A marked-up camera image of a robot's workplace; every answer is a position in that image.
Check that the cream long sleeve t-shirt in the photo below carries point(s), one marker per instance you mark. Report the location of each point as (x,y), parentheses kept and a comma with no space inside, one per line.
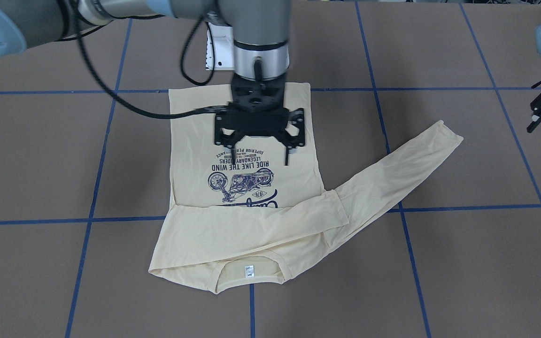
(260,221)

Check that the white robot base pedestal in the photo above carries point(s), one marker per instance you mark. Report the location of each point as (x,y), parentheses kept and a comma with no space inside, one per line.
(219,52)

